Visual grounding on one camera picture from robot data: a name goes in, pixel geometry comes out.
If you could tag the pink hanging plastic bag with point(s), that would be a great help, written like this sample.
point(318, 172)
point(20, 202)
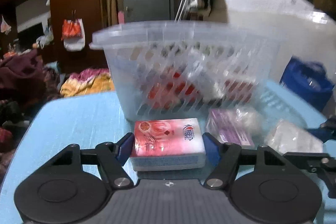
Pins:
point(4, 26)

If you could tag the metal crutches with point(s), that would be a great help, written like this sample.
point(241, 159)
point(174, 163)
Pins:
point(187, 5)

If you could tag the dark maroon cloth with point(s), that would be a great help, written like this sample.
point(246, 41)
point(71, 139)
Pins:
point(21, 71)

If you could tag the white packet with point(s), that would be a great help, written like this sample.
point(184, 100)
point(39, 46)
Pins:
point(291, 137)

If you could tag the yellow floral blanket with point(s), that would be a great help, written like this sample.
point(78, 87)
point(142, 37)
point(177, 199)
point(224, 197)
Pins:
point(86, 82)

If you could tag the white plastic basket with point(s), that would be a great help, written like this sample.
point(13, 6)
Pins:
point(157, 37)

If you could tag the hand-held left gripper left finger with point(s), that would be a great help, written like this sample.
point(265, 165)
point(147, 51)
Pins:
point(124, 148)

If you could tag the pink bottle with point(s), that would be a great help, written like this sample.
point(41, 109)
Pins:
point(121, 17)

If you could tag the purple packet in clear wrap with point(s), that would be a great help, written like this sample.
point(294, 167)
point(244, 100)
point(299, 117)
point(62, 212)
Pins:
point(228, 127)

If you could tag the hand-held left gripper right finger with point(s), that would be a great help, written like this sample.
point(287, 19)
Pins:
point(211, 150)

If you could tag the orange white hanging bag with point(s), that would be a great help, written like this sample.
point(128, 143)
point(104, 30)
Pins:
point(73, 32)

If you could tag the blue shopping bag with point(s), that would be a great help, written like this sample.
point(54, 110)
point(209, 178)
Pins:
point(307, 82)

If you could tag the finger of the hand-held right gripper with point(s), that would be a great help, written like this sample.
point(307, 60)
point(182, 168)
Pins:
point(319, 133)
point(309, 161)

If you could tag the pink white tissue pack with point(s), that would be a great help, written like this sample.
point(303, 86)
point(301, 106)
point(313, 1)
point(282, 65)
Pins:
point(162, 140)

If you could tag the red box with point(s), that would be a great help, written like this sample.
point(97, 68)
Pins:
point(170, 90)

